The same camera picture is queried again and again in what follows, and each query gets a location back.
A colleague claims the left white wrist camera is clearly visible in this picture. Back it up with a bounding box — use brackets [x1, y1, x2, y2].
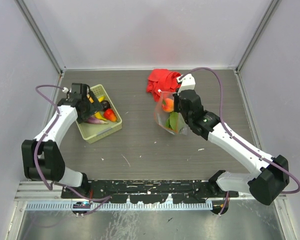
[62, 87, 71, 98]

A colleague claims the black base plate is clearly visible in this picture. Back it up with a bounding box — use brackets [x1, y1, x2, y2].
[75, 180, 226, 204]

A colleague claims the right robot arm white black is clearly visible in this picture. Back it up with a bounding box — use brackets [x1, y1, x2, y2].
[173, 89, 290, 206]

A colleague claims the red strawberry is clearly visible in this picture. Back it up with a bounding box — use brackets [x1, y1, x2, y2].
[103, 108, 117, 122]

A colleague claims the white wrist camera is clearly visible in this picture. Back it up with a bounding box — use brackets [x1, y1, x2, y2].
[62, 87, 71, 98]
[176, 73, 196, 95]

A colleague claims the slotted cable duct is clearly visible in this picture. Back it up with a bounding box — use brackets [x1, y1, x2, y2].
[25, 200, 213, 211]

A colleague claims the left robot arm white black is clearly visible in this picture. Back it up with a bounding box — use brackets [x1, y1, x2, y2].
[21, 83, 103, 198]

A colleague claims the clear zip top bag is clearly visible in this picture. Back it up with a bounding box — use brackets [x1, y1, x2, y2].
[154, 90, 188, 135]

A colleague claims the dark purple plum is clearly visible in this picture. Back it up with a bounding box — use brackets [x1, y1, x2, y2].
[100, 100, 111, 112]

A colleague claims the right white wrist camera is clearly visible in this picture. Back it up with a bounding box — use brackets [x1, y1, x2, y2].
[176, 73, 196, 95]

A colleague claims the red crumpled cloth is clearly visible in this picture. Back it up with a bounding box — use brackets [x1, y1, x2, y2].
[146, 68, 181, 102]

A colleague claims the orange peach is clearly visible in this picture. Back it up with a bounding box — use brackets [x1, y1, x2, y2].
[161, 98, 174, 113]

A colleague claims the purple eggplant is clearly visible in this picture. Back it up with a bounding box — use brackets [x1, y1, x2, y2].
[85, 116, 108, 125]

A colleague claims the green leafy vegetable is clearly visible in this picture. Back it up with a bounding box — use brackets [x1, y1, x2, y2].
[164, 111, 186, 134]

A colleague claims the green plastic basket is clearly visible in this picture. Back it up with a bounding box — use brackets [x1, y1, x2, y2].
[75, 84, 123, 144]

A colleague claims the yellow banana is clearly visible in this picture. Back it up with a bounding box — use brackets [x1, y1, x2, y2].
[94, 96, 106, 121]

